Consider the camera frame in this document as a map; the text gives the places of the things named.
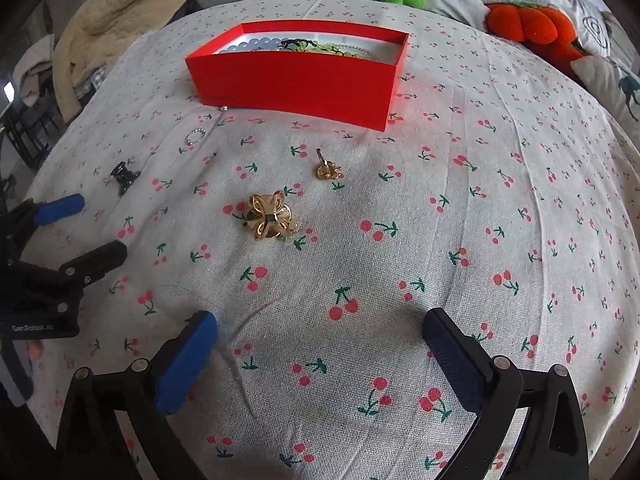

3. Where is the red jewelry box white insert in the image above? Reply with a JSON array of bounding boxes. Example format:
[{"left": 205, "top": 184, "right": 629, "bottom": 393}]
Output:
[{"left": 186, "top": 20, "right": 409, "bottom": 131}]

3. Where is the black hair claw clip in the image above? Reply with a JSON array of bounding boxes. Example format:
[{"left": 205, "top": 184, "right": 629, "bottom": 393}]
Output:
[{"left": 110, "top": 162, "right": 141, "bottom": 196}]

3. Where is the beige quilted blanket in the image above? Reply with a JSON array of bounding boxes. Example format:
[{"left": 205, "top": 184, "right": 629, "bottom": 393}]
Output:
[{"left": 52, "top": 0, "right": 188, "bottom": 122}]

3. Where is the large gold knot earring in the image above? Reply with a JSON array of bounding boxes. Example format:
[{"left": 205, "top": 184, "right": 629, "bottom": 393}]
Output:
[{"left": 246, "top": 190, "right": 299, "bottom": 240}]

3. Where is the small gold earring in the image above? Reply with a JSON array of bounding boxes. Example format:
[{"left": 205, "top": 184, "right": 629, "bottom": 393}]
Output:
[{"left": 316, "top": 148, "right": 344, "bottom": 180}]

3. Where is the green bead bracelet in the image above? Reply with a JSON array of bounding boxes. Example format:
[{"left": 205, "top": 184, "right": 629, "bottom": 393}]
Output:
[{"left": 278, "top": 37, "right": 362, "bottom": 59}]

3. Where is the orange pumpkin plush cushion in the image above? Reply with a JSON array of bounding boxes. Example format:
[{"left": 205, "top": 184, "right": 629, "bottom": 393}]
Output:
[{"left": 486, "top": 2, "right": 585, "bottom": 80}]

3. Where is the light blue bead bracelet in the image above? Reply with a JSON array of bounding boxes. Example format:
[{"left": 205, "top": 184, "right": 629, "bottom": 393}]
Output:
[{"left": 217, "top": 34, "right": 286, "bottom": 54}]

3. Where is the deer print white pillow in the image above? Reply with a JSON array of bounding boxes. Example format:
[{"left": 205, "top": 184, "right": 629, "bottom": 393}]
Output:
[{"left": 570, "top": 55, "right": 640, "bottom": 145}]

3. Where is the cherry print bed sheet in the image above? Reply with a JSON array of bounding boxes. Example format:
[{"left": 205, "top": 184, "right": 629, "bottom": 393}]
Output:
[{"left": 24, "top": 0, "right": 639, "bottom": 479}]

